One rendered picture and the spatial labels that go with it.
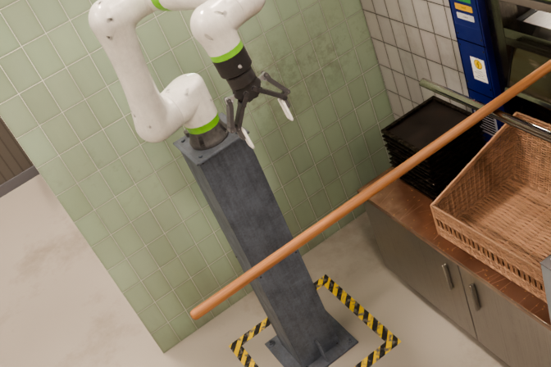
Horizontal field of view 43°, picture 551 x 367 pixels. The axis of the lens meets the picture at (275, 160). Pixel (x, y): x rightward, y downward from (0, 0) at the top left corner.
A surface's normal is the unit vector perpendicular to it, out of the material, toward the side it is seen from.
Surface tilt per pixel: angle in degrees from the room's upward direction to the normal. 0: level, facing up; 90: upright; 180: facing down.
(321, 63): 90
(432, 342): 0
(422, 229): 0
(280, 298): 90
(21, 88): 90
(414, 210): 0
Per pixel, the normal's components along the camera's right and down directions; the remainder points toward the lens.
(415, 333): -0.32, -0.76
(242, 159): 0.50, 0.36
